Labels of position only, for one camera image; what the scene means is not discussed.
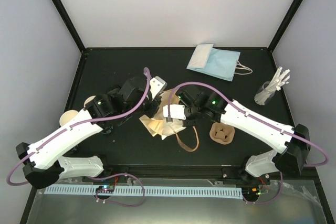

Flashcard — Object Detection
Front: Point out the black cup lids stack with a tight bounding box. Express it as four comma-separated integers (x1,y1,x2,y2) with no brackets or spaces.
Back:
106,84,121,98

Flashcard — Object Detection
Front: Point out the small circuit board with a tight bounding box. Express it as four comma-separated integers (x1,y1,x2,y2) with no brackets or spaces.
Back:
242,186,269,195
96,185,115,194

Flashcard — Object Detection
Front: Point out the blue paper bag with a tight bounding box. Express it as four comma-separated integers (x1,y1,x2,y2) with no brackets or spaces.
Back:
186,44,253,81

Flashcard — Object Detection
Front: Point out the single paper cup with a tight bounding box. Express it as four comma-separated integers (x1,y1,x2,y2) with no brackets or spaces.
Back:
83,95,96,107

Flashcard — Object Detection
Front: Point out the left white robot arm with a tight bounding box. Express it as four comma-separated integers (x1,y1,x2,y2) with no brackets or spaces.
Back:
16,76,167,189

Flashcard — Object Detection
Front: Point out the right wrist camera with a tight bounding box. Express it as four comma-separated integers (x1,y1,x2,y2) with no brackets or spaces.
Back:
163,104,186,122

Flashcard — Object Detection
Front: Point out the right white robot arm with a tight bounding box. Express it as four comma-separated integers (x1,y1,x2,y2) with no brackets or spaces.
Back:
176,86,311,184

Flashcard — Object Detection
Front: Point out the light blue cable duct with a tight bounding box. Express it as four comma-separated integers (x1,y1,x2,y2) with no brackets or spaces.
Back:
44,184,243,199

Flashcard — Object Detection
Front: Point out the brown paper bag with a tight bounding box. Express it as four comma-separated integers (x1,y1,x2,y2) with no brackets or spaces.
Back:
139,89,199,153

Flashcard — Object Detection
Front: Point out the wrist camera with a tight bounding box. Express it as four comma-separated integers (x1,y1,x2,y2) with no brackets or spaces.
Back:
163,104,186,122
150,76,167,98

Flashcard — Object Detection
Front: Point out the brown pulp cup carrier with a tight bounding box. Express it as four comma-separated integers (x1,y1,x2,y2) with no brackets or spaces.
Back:
209,122,235,145

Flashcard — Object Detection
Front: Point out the left small circuit board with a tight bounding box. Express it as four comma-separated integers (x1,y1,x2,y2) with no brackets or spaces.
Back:
96,185,115,194

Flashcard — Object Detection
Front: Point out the paper cup stack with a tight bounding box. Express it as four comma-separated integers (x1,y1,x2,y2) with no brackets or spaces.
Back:
59,110,79,127

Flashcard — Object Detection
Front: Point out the black frame post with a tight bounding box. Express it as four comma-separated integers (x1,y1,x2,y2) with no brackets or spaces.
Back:
268,0,303,52
51,0,86,52

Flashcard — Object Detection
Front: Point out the right small circuit board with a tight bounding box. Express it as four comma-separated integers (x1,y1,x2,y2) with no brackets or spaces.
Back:
242,186,269,195

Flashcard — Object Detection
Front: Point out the black mounting rail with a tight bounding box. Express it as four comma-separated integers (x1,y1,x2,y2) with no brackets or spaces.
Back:
98,164,241,181

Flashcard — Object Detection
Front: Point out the left black frame post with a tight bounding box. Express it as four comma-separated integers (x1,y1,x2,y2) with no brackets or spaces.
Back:
51,0,86,52

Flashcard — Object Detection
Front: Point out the right black frame post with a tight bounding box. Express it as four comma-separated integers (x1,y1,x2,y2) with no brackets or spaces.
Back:
268,0,303,52

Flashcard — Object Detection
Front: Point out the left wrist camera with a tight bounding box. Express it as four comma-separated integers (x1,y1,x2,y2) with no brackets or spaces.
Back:
150,76,167,98

